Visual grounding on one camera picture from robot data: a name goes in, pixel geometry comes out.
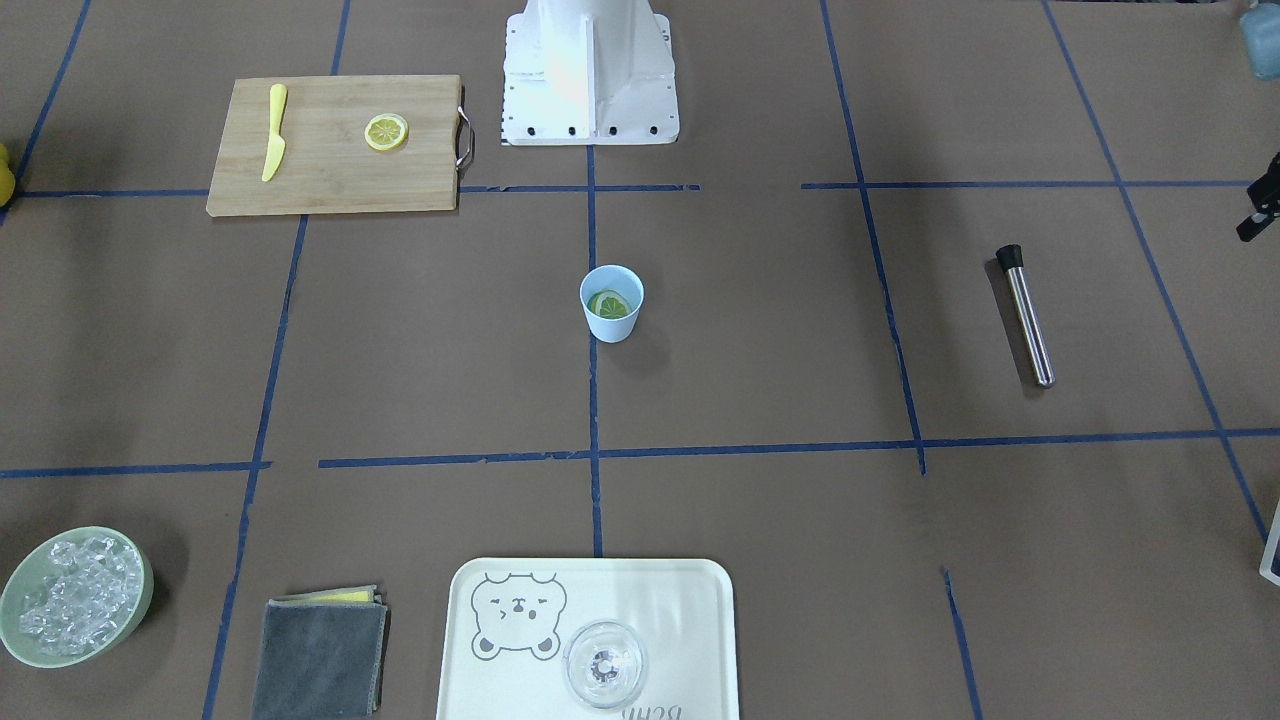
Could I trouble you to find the lemon slice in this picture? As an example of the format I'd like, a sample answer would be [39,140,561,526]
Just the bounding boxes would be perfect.
[364,113,410,152]
[586,290,634,320]

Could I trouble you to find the light blue cup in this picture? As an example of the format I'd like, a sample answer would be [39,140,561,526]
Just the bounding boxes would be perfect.
[579,265,645,345]

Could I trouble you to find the lemon slice on board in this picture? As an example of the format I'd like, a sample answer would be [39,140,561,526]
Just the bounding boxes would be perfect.
[364,113,410,152]

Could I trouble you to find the clear wine glass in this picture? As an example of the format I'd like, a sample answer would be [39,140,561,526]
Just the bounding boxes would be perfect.
[563,620,649,711]

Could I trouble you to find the cream bear tray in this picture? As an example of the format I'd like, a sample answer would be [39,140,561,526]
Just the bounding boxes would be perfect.
[436,557,741,719]

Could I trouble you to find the wooden cutting board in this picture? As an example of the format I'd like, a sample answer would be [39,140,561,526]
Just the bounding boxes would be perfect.
[206,76,474,218]

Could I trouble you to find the yellow plastic knife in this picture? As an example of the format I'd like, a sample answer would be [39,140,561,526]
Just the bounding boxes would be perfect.
[260,83,288,183]

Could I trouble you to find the grey folded cloth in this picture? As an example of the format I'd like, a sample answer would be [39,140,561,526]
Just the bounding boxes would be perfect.
[250,585,389,719]

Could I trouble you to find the green bowl with ice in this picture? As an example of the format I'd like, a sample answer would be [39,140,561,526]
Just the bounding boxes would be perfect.
[1,527,155,669]

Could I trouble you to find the white wire cup rack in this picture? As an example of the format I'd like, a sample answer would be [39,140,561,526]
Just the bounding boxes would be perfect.
[1258,503,1280,587]

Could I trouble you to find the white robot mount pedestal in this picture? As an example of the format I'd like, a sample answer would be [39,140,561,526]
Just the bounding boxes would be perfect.
[500,1,681,147]

